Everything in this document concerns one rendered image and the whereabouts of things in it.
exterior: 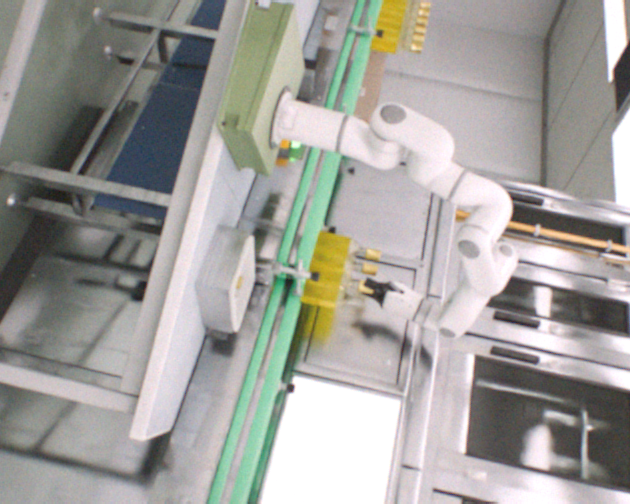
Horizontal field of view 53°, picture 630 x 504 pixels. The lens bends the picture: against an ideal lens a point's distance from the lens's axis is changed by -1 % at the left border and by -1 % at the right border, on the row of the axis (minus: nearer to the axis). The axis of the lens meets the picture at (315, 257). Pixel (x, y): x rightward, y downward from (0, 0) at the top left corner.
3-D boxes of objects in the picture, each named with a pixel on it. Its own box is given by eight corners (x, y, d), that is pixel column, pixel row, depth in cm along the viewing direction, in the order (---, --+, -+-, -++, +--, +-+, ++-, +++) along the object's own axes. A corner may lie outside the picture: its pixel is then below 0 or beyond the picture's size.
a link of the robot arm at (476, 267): (451, 241, 166) (425, 277, 158) (486, 190, 149) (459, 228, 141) (504, 276, 164) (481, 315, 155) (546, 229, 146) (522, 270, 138)
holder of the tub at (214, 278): (204, 336, 169) (233, 342, 168) (194, 282, 146) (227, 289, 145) (223, 282, 178) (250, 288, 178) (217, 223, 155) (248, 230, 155)
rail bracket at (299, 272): (272, 292, 179) (315, 302, 179) (272, 259, 165) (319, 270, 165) (274, 283, 181) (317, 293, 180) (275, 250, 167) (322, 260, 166)
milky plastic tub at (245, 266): (204, 328, 164) (237, 336, 164) (196, 283, 146) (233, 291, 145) (224, 272, 174) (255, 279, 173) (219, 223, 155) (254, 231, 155)
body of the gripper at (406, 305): (422, 310, 190) (388, 294, 192) (430, 292, 182) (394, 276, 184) (413, 330, 186) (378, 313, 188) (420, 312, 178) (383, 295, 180)
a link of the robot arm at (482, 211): (449, 189, 141) (507, 222, 137) (474, 156, 148) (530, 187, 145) (431, 228, 152) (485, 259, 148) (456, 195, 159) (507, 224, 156)
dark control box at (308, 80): (286, 90, 209) (311, 95, 208) (287, 71, 202) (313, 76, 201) (292, 74, 213) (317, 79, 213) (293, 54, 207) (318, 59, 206)
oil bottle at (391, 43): (349, 45, 252) (419, 59, 250) (350, 33, 247) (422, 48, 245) (351, 37, 255) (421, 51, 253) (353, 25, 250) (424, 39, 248)
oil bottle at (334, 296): (272, 296, 187) (344, 312, 185) (272, 285, 182) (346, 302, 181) (277, 280, 190) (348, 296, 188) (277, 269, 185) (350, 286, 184)
